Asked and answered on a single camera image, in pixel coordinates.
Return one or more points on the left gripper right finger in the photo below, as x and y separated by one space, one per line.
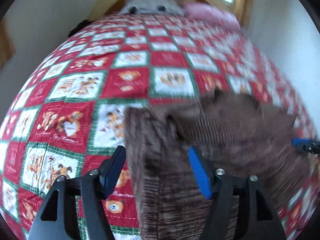
204 174

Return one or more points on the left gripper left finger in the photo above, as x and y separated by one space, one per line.
110 171

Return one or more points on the brown knitted sweater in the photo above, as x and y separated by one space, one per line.
235 131

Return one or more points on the red checkered Christmas quilt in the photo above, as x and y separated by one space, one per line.
66 119

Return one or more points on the pink pillow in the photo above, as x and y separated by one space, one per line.
212 15

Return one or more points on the grey white patterned pillow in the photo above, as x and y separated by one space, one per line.
156 7

